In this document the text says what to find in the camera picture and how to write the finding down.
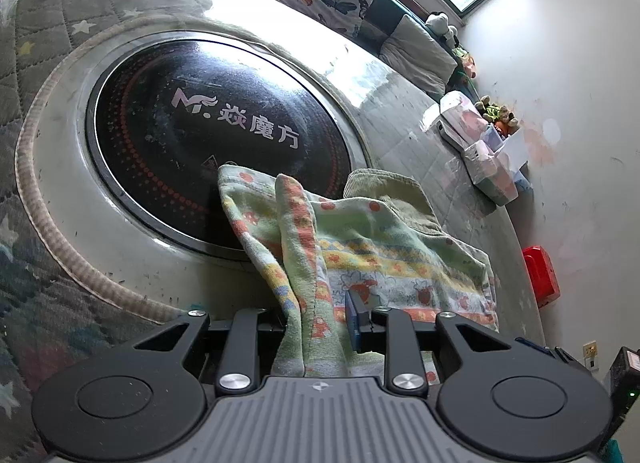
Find blue floor mattress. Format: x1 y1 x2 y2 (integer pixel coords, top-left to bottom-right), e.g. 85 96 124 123
342 0 480 102

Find green patterned children's garment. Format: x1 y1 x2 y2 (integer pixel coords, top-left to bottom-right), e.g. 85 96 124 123
218 164 499 377

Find white pink packaged bag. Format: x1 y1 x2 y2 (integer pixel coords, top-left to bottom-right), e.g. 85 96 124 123
439 91 488 145

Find grey quilted star mat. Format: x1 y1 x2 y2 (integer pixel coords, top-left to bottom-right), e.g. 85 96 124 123
1 0 544 462

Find black round induction cooktop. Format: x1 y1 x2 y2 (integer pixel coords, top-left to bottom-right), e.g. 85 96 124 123
85 30 369 263

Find white plush toy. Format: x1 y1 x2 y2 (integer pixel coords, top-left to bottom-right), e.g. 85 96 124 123
425 12 459 48

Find red plastic stool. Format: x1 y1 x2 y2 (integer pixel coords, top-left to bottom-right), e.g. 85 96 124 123
523 245 561 308

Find orange green plush toys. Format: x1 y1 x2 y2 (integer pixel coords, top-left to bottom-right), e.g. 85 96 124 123
474 96 520 138

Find grey pillow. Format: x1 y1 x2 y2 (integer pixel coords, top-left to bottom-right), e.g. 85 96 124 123
380 14 458 101

